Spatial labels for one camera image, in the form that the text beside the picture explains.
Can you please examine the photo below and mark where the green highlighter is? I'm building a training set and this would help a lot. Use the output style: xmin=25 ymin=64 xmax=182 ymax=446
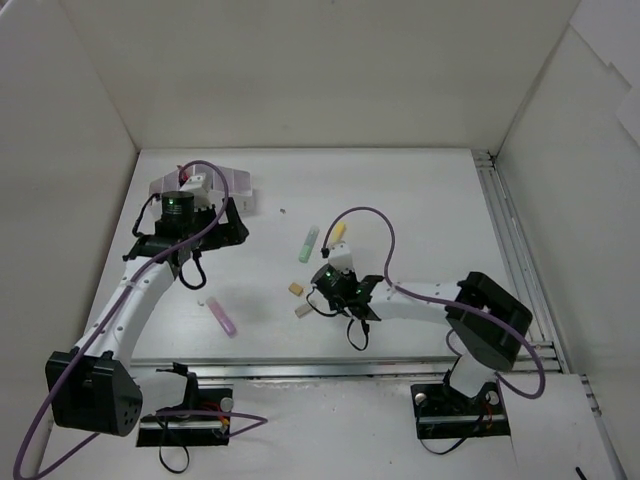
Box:
xmin=298 ymin=225 xmax=320 ymax=264

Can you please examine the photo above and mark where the red ballpoint pen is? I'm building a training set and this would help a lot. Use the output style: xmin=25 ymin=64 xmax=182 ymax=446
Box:
xmin=176 ymin=165 xmax=189 ymax=183

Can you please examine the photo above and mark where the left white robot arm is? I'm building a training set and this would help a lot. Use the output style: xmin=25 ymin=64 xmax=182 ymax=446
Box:
xmin=45 ymin=191 xmax=249 ymax=437

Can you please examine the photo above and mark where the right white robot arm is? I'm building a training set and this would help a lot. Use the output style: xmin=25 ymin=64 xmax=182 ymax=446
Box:
xmin=311 ymin=264 xmax=546 ymax=412

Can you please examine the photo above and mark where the white desk organizer container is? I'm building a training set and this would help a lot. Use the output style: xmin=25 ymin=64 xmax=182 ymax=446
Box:
xmin=148 ymin=165 xmax=255 ymax=214

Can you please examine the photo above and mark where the yellow eraser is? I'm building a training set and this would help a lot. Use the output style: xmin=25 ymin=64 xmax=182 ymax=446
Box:
xmin=289 ymin=282 xmax=304 ymax=296

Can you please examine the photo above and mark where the pink highlighter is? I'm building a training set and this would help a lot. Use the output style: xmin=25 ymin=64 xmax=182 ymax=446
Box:
xmin=205 ymin=297 xmax=237 ymax=338

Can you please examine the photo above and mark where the beige eraser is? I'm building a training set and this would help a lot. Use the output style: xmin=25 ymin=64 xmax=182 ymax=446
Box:
xmin=294 ymin=303 xmax=313 ymax=318

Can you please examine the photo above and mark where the yellow highlighter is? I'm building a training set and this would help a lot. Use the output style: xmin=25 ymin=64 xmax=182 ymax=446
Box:
xmin=330 ymin=222 xmax=346 ymax=243

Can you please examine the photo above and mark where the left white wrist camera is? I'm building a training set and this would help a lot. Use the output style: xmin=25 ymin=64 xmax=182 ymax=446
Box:
xmin=179 ymin=173 xmax=212 ymax=210

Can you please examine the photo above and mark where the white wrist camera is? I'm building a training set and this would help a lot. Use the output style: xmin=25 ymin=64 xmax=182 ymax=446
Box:
xmin=321 ymin=241 xmax=354 ymax=273
xmin=179 ymin=173 xmax=212 ymax=210

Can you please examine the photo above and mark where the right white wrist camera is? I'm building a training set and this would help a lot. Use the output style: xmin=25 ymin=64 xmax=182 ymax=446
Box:
xmin=321 ymin=241 xmax=354 ymax=273

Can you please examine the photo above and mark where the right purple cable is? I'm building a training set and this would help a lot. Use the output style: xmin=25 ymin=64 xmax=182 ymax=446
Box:
xmin=322 ymin=205 xmax=546 ymax=400

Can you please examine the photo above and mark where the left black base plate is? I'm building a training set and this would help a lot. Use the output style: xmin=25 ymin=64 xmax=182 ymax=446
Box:
xmin=135 ymin=386 xmax=234 ymax=448

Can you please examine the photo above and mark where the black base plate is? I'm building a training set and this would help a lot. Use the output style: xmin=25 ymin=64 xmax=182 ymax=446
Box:
xmin=410 ymin=382 xmax=511 ymax=440
xmin=135 ymin=386 xmax=234 ymax=448

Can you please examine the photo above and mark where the aluminium table rail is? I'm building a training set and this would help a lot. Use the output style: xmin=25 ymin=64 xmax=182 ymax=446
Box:
xmin=132 ymin=357 xmax=454 ymax=381

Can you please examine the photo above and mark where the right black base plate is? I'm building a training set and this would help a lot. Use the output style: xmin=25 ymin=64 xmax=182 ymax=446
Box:
xmin=410 ymin=382 xmax=511 ymax=440

